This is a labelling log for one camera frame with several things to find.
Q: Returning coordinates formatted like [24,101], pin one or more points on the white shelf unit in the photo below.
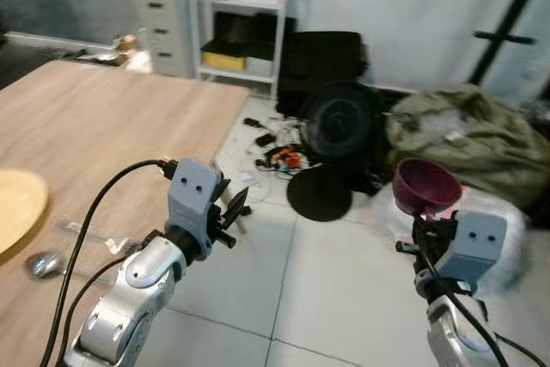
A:
[279,40]

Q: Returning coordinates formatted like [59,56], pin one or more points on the clear plastic bag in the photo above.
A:
[503,255]

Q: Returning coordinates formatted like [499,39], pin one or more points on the yellow box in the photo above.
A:
[223,61]

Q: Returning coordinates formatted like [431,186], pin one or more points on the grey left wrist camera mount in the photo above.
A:
[193,195]

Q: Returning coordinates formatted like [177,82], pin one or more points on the olive green bag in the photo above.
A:
[468,139]

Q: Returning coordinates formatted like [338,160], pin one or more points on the small black adapter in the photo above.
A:
[265,139]

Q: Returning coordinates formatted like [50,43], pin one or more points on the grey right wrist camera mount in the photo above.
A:
[473,242]

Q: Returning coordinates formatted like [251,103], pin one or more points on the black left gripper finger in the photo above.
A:
[226,186]
[238,205]

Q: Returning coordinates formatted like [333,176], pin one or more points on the grey drawer cabinet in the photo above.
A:
[165,19]

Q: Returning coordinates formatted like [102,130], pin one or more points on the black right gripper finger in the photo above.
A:
[443,216]
[421,215]

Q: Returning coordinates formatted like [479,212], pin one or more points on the black pole with crossbar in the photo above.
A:
[509,32]

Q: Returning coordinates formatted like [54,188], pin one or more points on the small dark bowl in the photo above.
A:
[427,185]

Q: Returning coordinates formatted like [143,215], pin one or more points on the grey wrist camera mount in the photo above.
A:
[193,195]
[473,242]

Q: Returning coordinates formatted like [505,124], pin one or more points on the large black box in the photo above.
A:
[322,58]

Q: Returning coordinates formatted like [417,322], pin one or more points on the black case on shelf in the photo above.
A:
[241,33]

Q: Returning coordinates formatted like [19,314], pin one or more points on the black floor fan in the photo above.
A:
[337,126]

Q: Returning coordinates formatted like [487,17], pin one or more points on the small orange gadget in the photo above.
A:
[290,159]

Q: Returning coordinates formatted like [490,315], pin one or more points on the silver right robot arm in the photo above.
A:
[460,324]

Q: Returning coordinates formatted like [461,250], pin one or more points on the small tan figurine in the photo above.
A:
[133,51]

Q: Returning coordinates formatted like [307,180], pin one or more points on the metal spoon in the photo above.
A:
[43,265]

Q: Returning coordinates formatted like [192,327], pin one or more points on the yellow plate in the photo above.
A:
[17,205]

